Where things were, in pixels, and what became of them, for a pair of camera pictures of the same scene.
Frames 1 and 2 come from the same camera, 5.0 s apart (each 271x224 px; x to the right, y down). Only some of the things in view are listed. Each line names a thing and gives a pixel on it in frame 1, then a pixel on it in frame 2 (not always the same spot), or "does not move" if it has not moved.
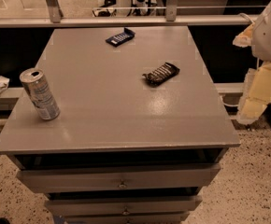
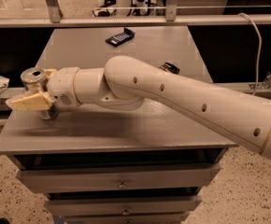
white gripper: x=270 y=36 to x=62 y=86
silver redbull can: x=35 y=84 does not move
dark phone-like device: x=121 y=38 does not move
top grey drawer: x=123 y=178 does not move
